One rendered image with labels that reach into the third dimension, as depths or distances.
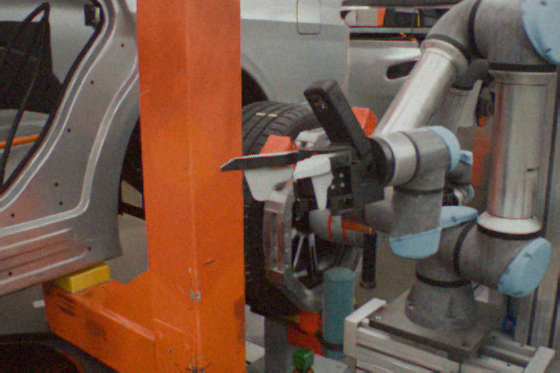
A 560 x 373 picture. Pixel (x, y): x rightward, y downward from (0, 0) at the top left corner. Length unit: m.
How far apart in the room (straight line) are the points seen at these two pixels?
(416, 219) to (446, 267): 0.32
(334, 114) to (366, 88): 3.51
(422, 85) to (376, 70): 3.19
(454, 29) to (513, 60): 0.13
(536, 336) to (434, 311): 0.27
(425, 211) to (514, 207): 0.25
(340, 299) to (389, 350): 0.38
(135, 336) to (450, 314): 0.76
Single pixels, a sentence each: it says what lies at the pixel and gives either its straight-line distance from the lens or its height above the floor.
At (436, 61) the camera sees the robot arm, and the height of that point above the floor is 1.34.
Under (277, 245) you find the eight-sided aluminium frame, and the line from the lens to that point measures 1.54.
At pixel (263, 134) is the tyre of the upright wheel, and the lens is 1.60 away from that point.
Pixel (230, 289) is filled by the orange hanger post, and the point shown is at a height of 0.82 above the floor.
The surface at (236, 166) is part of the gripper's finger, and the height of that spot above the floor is 1.22.
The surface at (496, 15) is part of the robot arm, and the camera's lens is 1.03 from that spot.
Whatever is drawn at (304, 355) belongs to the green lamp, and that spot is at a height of 0.66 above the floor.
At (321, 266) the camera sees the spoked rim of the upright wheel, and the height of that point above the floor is 0.63.
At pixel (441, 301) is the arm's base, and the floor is 0.88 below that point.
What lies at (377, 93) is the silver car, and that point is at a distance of 4.21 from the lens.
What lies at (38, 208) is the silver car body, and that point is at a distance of 1.62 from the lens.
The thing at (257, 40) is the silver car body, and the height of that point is 1.37.
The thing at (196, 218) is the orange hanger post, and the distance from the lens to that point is 1.21.
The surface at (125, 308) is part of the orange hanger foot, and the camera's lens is 1.54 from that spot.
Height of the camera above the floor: 1.38
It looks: 12 degrees down
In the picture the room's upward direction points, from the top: straight up
